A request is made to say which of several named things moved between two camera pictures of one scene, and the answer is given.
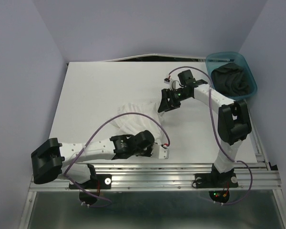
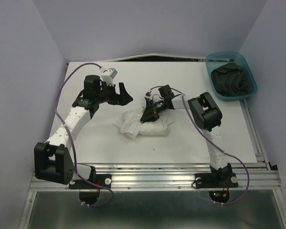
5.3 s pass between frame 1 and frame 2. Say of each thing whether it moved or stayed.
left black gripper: moved
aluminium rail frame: stayed
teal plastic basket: stayed
